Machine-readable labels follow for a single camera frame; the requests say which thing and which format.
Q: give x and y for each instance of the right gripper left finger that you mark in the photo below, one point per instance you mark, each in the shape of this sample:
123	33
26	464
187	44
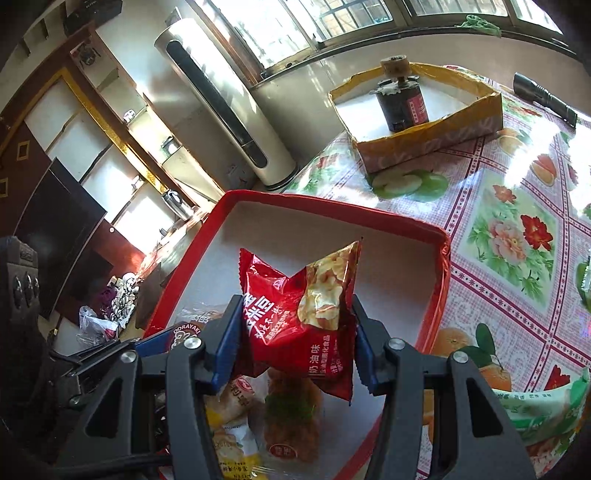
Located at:
203	364

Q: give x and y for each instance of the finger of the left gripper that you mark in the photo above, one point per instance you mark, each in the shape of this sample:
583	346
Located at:
153	352

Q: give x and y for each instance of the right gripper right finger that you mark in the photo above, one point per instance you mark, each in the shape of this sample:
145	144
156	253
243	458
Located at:
473	435

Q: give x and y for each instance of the dorayaki clear packet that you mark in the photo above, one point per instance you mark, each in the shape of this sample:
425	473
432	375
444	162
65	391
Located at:
191	322

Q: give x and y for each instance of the red popcorn snack bag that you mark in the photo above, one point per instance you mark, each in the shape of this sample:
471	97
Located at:
302	325

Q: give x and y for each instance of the yellow biscuit packet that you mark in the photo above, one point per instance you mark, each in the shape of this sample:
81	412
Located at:
234	442

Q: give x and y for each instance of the fried snack green label packet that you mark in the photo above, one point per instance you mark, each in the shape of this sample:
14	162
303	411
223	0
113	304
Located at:
292	411

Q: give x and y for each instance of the red rimmed white tray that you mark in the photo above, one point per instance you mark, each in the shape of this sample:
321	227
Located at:
403	274

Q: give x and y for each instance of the black television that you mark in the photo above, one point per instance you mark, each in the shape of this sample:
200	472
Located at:
57	223

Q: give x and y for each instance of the green long snack packet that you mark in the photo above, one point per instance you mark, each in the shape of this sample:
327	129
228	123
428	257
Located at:
540	416

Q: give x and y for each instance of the floral plastic tablecloth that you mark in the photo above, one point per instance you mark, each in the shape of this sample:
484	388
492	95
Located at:
516	206

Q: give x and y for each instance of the white tower air conditioner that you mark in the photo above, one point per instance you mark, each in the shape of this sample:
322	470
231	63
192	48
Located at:
211	79

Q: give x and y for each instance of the yellow cardboard box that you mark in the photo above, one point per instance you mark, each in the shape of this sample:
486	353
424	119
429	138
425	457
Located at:
460	107

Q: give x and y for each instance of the dark jar in box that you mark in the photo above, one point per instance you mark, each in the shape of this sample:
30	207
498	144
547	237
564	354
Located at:
400	95

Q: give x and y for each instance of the black flashlight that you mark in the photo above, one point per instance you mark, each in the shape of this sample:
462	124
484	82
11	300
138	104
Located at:
531	91

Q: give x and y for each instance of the window with metal grille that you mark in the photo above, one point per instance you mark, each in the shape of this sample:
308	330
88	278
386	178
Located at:
266	37

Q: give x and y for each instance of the green cloth on sill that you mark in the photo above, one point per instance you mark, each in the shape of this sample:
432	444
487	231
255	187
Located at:
480	25

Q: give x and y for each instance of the wooden wall cabinet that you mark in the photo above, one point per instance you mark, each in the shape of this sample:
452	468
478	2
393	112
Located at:
78	106

